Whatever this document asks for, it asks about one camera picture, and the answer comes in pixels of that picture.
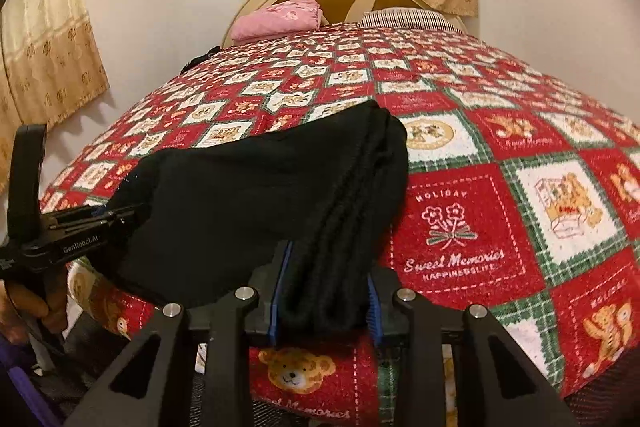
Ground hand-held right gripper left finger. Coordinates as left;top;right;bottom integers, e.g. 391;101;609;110
65;241;295;427

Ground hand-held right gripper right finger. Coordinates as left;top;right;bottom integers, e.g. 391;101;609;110
366;271;581;427

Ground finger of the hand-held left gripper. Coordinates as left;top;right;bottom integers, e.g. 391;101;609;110
50;215;142;236
47;202;147;219

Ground black pants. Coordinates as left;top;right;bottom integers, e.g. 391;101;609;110
102;100;410;333

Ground person's left hand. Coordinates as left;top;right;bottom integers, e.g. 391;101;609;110
0;279;68;346

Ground black object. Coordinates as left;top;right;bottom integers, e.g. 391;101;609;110
180;47;221;72

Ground red checkered printed blanket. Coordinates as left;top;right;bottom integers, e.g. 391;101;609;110
39;24;640;427

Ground pink folded pillow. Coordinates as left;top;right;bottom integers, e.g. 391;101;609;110
231;0;322;42

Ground striped pillow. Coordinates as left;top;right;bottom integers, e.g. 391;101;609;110
357;8;458;32

